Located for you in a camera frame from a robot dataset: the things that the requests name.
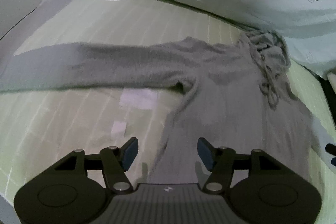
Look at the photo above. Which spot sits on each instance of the green checked bed sheet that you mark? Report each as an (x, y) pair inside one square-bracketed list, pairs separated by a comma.
[(39, 127)]

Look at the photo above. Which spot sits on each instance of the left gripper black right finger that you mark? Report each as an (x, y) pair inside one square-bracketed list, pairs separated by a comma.
[(223, 162)]

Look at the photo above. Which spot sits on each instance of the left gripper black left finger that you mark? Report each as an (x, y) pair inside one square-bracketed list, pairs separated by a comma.
[(112, 161)]

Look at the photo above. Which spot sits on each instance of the grey hooded sweatshirt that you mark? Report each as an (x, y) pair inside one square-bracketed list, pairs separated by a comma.
[(233, 95)]

